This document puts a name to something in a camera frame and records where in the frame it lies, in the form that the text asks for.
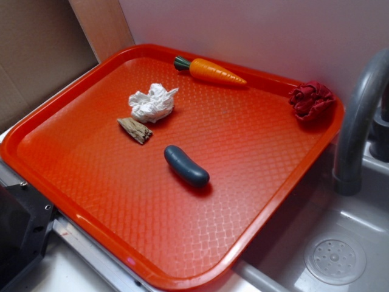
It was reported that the dark grey plastic pickle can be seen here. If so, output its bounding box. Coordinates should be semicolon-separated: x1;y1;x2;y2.
164;145;210;188

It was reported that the orange plastic tray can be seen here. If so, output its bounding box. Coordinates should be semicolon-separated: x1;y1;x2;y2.
1;44;345;291

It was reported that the small wood piece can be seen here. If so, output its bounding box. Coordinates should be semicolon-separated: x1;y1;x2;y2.
117;117;153;145

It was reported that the crumpled white paper tissue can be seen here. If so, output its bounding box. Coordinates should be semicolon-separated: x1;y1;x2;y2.
128;83;179;123

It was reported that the orange plastic carrot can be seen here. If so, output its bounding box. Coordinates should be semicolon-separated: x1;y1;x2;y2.
173;56;247;86

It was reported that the crumpled red cloth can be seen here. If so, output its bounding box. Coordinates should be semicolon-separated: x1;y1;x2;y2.
289;80;336;122

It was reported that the wooden board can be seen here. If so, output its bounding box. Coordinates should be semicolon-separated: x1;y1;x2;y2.
69;0;135;63

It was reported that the grey toy sink basin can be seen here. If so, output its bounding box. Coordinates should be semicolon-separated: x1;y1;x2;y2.
233;139;389;292

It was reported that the grey plastic faucet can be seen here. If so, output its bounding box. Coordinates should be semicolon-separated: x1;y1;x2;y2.
332;48;388;196

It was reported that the round sink drain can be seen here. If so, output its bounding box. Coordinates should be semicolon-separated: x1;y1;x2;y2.
304;232;367;286

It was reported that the brown cardboard panel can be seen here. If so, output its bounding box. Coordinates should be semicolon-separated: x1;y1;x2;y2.
1;1;97;132

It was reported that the black metal bracket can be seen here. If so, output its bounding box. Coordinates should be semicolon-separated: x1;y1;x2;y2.
1;181;56;291

